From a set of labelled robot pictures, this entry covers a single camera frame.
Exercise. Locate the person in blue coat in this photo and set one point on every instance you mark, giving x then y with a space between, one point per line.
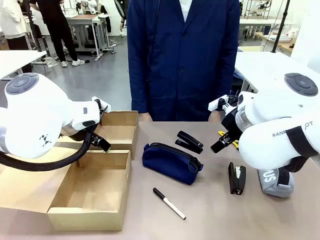
182 57

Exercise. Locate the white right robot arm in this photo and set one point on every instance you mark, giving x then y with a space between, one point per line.
277 120

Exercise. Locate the white side table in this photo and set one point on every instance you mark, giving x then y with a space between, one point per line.
17 61

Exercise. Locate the black white marker pen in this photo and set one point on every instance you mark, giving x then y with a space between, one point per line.
170 203

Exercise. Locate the black stapler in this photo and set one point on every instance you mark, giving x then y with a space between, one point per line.
236 178
190 143

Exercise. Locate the grey pencil case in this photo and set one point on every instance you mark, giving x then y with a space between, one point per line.
277 186

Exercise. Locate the metal background shelf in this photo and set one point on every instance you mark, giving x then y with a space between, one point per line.
257 8

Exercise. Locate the yellow utility knife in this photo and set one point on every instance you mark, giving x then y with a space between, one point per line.
235 143

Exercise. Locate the black tripod pole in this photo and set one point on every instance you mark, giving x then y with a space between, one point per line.
281 25

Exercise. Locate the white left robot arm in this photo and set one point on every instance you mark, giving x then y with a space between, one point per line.
37 117

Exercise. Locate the bystander in striped jacket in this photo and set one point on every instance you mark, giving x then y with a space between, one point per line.
122 15

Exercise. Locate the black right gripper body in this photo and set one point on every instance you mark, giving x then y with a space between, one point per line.
231 123

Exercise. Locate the large open cardboard box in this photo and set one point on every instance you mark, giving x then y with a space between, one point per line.
85 190

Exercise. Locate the person's right hand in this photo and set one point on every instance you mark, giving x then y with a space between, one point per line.
145 117

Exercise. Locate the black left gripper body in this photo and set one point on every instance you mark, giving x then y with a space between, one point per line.
80 133

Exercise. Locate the bystander in white top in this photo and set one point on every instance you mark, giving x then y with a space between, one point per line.
11 22

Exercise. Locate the wooden background table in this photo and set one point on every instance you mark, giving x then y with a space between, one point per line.
280 41

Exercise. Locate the bystander in black clothes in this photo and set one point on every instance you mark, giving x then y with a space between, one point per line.
58 27

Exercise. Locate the navy blue pencil case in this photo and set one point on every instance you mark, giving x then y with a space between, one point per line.
170 163

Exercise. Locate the person's left hand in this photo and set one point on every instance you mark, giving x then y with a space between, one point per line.
214 117

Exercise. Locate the small open cardboard box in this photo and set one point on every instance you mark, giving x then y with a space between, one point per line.
120 130

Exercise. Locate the grey background workbench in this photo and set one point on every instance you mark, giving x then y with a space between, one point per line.
87 27

